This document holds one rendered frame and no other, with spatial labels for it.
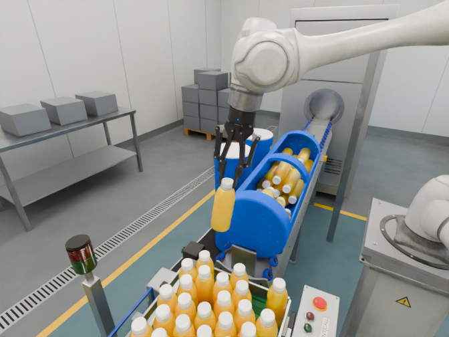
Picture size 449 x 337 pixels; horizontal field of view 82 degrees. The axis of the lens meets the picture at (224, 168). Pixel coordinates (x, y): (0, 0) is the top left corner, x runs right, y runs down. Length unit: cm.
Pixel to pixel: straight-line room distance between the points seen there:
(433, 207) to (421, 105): 491
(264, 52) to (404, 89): 549
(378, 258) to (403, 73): 495
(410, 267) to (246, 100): 82
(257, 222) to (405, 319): 71
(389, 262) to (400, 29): 76
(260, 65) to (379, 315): 118
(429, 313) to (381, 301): 15
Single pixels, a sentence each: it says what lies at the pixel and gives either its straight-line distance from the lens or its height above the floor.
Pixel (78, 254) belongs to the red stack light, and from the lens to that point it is 85.
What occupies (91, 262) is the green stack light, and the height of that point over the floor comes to 119.
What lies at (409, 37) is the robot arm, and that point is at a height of 177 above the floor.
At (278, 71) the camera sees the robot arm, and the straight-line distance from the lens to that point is 48.
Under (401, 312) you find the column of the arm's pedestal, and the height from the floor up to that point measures 80.
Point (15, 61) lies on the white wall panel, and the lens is 394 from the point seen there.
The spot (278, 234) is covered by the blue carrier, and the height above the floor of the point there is 111.
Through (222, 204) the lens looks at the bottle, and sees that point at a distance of 80.
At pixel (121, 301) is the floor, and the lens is 231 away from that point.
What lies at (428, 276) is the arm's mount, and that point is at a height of 105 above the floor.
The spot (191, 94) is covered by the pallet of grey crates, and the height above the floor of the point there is 81.
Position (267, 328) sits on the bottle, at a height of 105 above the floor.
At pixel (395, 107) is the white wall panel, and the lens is 597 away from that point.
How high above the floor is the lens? 178
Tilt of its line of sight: 27 degrees down
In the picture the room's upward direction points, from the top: straight up
